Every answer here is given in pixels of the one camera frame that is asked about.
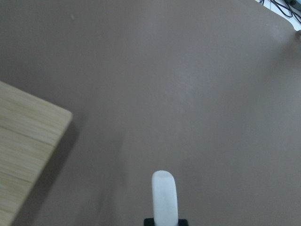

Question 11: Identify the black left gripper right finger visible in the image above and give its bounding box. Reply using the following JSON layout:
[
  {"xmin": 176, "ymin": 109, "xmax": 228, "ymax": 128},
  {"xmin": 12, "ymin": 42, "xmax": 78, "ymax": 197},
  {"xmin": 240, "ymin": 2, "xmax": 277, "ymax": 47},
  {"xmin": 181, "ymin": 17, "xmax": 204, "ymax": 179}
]
[{"xmin": 178, "ymin": 219, "xmax": 188, "ymax": 226}]

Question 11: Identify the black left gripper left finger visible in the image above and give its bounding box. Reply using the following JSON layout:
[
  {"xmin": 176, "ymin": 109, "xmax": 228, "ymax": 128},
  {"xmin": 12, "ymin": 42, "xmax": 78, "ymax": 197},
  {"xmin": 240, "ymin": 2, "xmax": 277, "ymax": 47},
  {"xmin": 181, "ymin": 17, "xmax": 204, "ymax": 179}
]
[{"xmin": 143, "ymin": 218, "xmax": 155, "ymax": 226}]

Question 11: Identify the white ceramic spoon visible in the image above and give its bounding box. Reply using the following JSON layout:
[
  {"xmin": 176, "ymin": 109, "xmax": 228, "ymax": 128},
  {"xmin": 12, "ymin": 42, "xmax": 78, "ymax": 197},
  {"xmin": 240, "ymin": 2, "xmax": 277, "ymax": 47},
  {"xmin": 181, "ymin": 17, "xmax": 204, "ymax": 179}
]
[{"xmin": 151, "ymin": 170, "xmax": 178, "ymax": 226}]

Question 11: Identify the wooden cutting board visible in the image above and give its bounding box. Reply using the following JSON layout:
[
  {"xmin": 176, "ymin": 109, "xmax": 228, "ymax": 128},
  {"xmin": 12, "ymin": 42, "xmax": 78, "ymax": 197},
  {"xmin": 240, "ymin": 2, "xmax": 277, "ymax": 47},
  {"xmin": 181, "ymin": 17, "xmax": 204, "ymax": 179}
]
[{"xmin": 0, "ymin": 82, "xmax": 72, "ymax": 226}]

